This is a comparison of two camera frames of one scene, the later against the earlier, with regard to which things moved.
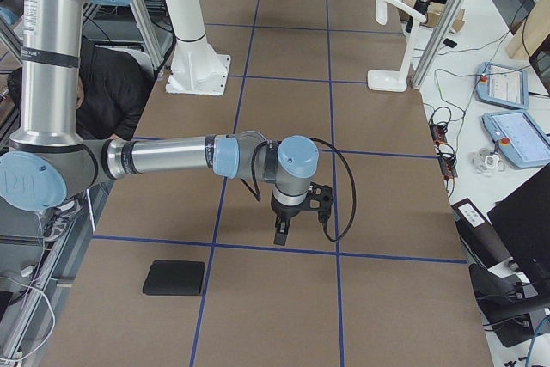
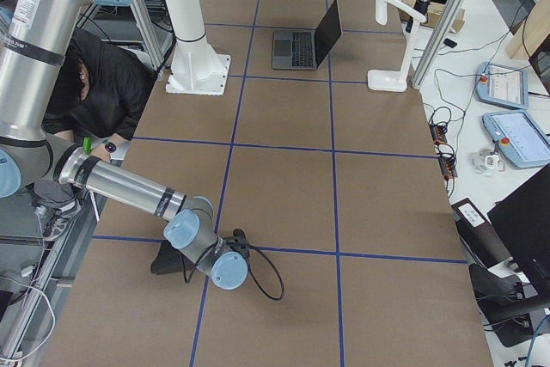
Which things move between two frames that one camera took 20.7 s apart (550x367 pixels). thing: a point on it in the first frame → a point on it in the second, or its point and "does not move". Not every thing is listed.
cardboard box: x=435 y=12 does not move
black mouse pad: x=182 y=278 → x=170 y=259
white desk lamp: x=394 y=80 does not move
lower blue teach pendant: x=519 y=137 does not move
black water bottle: x=421 y=5 does not move
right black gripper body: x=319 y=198 → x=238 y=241
